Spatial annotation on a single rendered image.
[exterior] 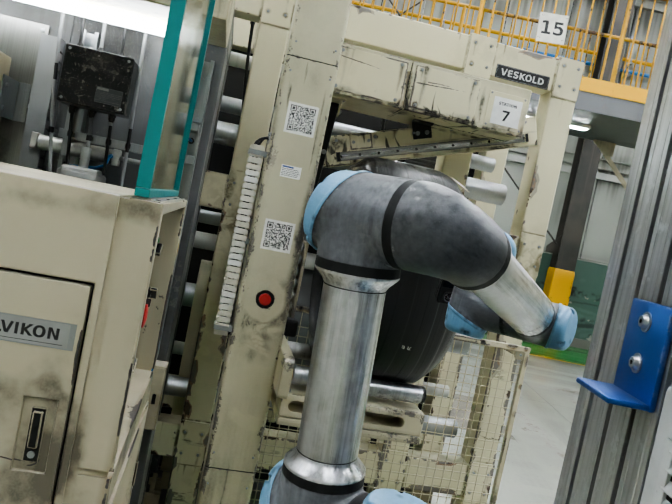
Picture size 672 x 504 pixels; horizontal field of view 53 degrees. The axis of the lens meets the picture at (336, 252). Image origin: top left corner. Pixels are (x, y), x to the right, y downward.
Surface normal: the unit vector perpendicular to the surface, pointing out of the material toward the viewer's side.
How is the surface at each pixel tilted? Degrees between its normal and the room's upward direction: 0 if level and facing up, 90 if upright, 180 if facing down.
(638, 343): 90
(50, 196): 90
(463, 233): 83
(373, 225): 99
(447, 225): 81
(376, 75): 90
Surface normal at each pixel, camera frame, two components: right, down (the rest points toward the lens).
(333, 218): -0.64, 0.04
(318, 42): 0.16, 0.09
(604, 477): -0.98, -0.20
